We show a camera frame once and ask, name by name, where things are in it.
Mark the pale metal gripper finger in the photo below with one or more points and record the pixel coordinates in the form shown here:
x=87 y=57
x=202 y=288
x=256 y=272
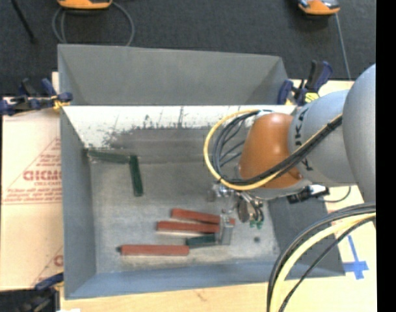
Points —
x=223 y=232
x=230 y=234

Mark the dark green flat block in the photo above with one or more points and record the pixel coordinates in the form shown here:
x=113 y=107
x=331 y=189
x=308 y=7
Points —
x=108 y=156
x=201 y=240
x=136 y=177

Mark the red-brown flat block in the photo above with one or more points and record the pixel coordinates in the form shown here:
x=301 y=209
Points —
x=184 y=227
x=153 y=250
x=194 y=215

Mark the grey metal bin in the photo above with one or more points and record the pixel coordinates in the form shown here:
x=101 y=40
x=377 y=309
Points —
x=158 y=76

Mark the brown cardboard board, red print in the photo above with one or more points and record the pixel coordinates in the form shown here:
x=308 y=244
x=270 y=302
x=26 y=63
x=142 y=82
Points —
x=28 y=213

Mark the black cylinder on white bracket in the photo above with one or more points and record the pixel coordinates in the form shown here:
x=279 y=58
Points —
x=298 y=198

